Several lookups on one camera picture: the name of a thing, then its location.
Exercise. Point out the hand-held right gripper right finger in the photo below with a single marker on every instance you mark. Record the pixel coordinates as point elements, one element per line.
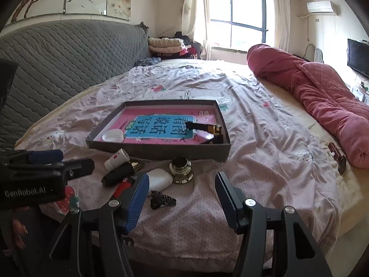
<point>226,199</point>

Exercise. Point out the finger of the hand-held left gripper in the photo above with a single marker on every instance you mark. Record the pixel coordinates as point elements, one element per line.
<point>80,168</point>
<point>43,156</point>

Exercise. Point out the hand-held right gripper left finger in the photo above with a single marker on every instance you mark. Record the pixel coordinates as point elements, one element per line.
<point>137,205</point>

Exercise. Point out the red lighter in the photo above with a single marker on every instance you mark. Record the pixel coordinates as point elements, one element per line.
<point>122,189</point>

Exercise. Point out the black gold tube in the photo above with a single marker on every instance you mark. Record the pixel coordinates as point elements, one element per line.
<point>118,174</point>

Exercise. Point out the shallow grey cardboard box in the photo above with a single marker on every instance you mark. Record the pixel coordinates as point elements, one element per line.
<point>161,151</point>

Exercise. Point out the person's left hand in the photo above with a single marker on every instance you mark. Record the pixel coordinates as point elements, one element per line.
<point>20,233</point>

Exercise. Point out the dark hair claw clip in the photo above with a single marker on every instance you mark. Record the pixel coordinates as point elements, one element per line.
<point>161,200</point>

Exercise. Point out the white rounded plastic case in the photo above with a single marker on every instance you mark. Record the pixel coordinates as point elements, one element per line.
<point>160,180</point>

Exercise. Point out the small white bottle red label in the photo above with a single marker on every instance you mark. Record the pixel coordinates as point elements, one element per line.
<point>116,159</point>

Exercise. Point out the white round lid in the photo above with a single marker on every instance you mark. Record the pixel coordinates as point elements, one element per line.
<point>112,136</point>

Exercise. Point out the pink and blue book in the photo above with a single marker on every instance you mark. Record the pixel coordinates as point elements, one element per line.
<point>150,127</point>

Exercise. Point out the grey quilted headboard cover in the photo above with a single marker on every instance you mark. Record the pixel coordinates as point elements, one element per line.
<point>72,63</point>

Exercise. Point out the dark brown wooden block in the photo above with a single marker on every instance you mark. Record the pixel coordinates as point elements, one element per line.
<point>338,160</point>

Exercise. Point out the blue patterned cloth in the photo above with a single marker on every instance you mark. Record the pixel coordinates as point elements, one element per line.
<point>147,62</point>

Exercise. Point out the rolled pink quilt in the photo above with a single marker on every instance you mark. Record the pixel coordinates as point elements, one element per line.
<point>317,92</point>

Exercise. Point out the folded beige blankets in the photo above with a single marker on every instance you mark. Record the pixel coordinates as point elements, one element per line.
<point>165,44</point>

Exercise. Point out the carved bedpost top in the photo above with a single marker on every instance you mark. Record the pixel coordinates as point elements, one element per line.
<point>144,27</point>

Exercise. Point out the dark clothes pile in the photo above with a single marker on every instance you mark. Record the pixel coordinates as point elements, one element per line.
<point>188,46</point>

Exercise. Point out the white cabinet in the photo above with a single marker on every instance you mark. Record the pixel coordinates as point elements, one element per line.
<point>360,91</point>

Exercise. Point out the dark framed window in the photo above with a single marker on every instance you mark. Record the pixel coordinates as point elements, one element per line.
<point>239,14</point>

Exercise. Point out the cream curtain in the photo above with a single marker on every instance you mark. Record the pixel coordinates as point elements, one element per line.
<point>196,11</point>
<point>279,20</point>

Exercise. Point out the white air conditioner pipe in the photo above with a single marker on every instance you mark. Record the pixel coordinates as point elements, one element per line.
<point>308,26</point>

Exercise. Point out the black flat television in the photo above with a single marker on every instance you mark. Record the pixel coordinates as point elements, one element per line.
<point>359,57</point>

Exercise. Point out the white air conditioner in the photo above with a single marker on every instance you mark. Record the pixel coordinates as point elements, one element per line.
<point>321,7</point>

